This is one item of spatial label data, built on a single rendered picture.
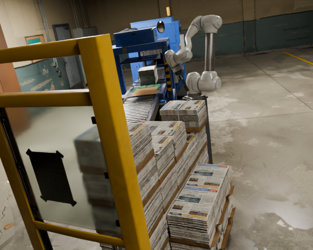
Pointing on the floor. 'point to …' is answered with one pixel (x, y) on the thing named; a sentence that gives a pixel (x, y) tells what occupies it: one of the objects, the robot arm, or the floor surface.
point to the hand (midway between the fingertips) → (186, 88)
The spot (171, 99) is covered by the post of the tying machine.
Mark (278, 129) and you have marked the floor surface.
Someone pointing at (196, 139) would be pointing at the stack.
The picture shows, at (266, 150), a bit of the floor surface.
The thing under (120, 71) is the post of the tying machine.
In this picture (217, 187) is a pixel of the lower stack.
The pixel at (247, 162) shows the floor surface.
